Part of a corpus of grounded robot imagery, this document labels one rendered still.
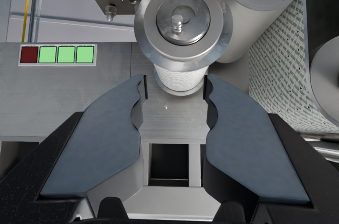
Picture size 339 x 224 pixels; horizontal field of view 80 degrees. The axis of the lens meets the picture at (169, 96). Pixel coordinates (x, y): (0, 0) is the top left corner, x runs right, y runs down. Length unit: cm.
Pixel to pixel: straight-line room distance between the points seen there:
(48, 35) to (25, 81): 148
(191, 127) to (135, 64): 26
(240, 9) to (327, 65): 15
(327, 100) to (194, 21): 21
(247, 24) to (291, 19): 7
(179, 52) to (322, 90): 21
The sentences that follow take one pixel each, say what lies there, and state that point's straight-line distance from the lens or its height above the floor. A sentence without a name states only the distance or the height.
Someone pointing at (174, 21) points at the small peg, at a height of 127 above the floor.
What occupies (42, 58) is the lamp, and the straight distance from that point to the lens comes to 77.
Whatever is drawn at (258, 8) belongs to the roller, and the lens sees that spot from 35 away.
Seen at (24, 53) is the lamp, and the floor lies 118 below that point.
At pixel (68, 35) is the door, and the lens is 219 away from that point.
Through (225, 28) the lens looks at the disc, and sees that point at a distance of 33.
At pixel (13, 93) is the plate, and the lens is 81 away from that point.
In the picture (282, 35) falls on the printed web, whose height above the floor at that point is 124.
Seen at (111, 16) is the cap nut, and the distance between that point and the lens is 72.
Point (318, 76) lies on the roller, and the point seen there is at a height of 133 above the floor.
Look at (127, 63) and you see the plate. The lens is 66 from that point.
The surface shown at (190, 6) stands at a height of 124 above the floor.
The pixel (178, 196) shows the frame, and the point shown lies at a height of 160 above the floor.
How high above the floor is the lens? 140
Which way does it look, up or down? 8 degrees down
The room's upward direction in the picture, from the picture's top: 179 degrees counter-clockwise
